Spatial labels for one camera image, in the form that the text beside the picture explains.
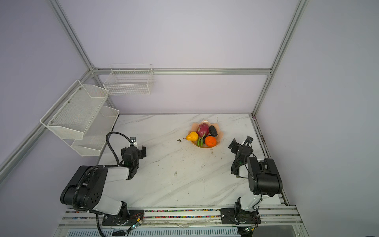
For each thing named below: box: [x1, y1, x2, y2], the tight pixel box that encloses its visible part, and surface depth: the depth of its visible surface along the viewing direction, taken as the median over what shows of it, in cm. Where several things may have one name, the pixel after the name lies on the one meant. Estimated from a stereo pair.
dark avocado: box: [208, 125, 218, 137], surface depth 106 cm
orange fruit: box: [204, 135, 217, 147], surface depth 96 cm
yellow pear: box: [182, 131, 199, 142], surface depth 98 cm
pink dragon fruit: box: [196, 122, 210, 147], surface depth 102 cm
